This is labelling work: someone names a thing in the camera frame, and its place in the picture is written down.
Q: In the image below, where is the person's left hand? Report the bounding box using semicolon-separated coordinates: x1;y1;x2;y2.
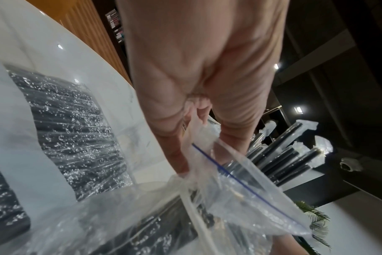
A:
115;0;290;175

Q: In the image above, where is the person's right hand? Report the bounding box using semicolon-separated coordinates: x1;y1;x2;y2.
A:
272;235;305;255

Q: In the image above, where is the clear zip bag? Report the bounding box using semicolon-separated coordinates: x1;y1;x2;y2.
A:
17;117;314;255
0;56;140;241

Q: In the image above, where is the bundle of black straws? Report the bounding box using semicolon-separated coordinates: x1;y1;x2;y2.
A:
84;119;334;255

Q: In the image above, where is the green palm plant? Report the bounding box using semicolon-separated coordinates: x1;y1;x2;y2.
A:
294;200;333;255

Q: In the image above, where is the long black bookshelf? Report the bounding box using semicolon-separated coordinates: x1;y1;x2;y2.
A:
103;8;130;52

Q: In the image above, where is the white dome camera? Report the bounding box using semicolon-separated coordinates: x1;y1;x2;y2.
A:
340;157;364;173

